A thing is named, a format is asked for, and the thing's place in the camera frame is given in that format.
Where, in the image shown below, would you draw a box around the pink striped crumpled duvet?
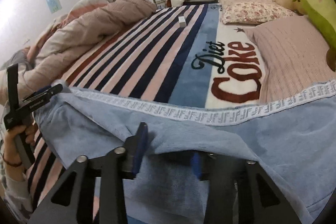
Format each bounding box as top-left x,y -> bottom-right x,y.
1,0 -> 156,106

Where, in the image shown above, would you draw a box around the light blue denim pants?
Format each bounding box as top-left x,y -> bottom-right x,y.
35,81 -> 335,223

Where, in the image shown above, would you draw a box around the striped Diet Coke blanket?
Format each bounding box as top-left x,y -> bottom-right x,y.
28,4 -> 265,206

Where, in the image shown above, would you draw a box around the pink knitted pillow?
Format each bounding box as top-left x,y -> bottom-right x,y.
244,16 -> 335,103

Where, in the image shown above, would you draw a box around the floral pillow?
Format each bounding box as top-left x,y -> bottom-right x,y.
219,0 -> 297,25

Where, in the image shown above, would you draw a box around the wall light switch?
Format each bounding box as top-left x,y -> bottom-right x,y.
23,39 -> 30,45

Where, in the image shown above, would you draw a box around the blue wall poster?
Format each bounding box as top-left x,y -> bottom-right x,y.
46,0 -> 62,14

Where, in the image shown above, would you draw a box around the person's left hand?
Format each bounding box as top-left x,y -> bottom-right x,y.
3,122 -> 38,182

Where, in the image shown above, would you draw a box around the green avocado plush toy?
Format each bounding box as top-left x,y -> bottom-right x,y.
293,0 -> 335,71

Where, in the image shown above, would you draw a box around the small white box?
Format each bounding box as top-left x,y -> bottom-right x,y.
178,15 -> 187,28

